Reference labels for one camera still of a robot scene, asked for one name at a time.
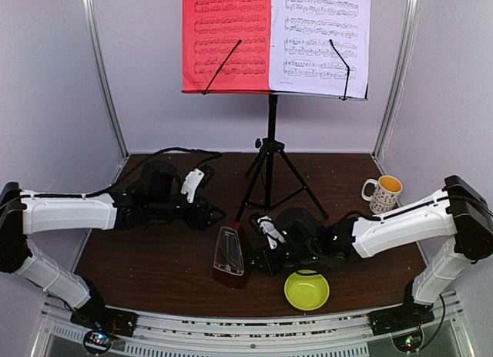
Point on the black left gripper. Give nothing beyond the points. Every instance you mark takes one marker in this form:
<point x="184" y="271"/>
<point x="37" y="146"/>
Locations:
<point x="202" y="223"/>

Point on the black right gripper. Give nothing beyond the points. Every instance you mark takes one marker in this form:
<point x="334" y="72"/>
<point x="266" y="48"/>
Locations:
<point x="269" y="267"/>

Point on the wooden metronome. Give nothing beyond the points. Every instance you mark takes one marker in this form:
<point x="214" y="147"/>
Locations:
<point x="230" y="267"/>

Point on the black perforated music stand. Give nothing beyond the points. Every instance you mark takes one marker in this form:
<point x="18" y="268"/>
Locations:
<point x="262" y="168"/>

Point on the red sheet music paper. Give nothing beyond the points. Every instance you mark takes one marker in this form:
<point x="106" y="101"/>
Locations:
<point x="226" y="46"/>

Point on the white sheet music paper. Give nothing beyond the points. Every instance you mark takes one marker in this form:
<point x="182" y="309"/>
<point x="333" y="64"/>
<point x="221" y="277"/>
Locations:
<point x="320" y="47"/>

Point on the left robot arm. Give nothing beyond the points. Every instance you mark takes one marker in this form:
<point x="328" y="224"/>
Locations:
<point x="159" y="196"/>

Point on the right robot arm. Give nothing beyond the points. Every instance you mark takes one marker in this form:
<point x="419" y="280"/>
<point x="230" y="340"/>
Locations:
<point x="295" y="238"/>

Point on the green bowl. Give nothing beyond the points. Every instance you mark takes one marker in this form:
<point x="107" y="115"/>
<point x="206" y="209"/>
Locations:
<point x="306" y="290"/>

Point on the white patterned mug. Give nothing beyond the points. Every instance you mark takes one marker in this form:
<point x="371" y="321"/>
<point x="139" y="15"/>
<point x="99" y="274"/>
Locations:
<point x="386" y="192"/>

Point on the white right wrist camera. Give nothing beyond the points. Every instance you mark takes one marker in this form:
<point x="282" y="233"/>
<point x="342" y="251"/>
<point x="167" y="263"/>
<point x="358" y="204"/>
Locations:
<point x="264" y="225"/>

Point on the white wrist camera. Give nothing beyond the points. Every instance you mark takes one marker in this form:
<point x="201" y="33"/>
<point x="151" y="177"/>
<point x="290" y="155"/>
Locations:
<point x="264" y="225"/>
<point x="197" y="178"/>

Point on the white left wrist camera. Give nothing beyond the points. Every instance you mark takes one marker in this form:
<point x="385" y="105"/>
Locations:
<point x="197" y="178"/>

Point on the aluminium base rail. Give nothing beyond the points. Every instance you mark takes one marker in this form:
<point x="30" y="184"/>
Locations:
<point x="336" y="334"/>

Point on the left aluminium frame post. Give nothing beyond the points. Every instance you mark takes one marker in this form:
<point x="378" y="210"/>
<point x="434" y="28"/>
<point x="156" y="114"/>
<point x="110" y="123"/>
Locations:
<point x="103" y="79"/>

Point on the aluminium frame post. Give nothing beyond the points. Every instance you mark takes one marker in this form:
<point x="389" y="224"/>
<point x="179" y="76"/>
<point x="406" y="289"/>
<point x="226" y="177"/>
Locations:
<point x="103" y="79"/>
<point x="396" y="93"/>

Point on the right aluminium frame post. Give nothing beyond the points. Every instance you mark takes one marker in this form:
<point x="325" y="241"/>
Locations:
<point x="396" y="93"/>

